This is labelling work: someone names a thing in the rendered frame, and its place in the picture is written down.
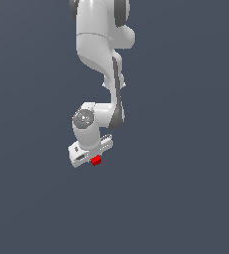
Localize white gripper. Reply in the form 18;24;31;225
67;133;114;169

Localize red cube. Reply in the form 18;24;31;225
90;154;102;167

